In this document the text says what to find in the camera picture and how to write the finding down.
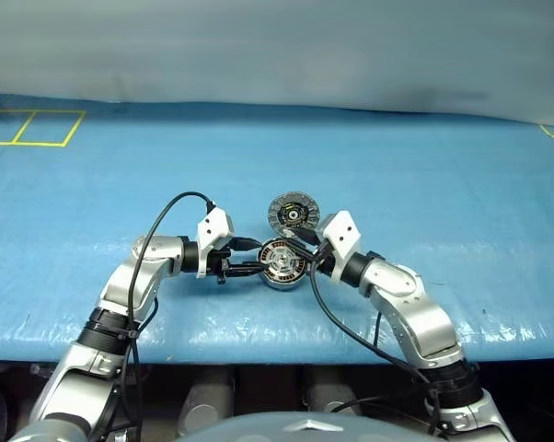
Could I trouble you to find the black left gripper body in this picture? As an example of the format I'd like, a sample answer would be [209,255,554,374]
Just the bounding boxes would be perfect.
[206,248,236,286]

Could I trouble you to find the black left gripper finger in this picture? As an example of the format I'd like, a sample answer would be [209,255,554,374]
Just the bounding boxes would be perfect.
[230,237,263,252]
[224,260,271,278]

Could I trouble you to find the grey rounded cylinder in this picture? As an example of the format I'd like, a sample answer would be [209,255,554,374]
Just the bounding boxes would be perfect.
[181,366,236,438]
[303,366,364,416]

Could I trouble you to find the motor stator with copper windings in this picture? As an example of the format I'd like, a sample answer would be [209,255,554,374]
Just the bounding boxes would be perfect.
[260,270,305,292]

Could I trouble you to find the grey round motor end disc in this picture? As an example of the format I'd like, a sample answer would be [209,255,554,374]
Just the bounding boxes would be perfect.
[267,192,323,240]

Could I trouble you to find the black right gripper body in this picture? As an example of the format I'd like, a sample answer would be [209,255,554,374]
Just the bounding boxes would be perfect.
[308,240,337,276]

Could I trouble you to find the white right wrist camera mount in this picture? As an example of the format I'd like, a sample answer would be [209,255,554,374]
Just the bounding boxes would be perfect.
[319,210,364,285]

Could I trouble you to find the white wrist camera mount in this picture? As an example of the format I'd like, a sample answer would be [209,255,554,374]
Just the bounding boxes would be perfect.
[319,210,364,285]
[194,206,237,280]

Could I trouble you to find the yellow tape double square outline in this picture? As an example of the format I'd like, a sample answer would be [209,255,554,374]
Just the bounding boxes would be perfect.
[0,109,87,148]

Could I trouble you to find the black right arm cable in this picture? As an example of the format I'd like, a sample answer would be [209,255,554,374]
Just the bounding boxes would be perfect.
[309,262,449,439]

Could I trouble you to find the pale plastic backdrop sheet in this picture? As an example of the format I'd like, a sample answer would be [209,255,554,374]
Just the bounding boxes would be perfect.
[0,0,554,130]

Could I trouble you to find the grey robot torso with logo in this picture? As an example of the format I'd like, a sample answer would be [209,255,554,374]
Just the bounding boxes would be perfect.
[174,410,426,442]

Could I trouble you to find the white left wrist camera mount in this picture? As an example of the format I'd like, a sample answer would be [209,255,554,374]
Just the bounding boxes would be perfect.
[194,206,237,280]

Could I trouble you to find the blue plastic table cover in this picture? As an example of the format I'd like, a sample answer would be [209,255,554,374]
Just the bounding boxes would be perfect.
[0,93,554,367]

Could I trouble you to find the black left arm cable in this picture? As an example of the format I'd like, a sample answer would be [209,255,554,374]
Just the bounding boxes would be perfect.
[119,191,216,442]

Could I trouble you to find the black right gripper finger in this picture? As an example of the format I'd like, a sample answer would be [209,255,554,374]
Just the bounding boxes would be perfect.
[283,227,320,246]
[290,245,317,273]

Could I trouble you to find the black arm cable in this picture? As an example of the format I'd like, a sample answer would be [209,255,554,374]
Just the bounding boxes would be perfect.
[309,262,449,439]
[119,191,216,442]

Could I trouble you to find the black rotor with silver spokes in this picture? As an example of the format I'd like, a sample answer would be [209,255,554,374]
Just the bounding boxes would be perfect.
[257,236,308,283]

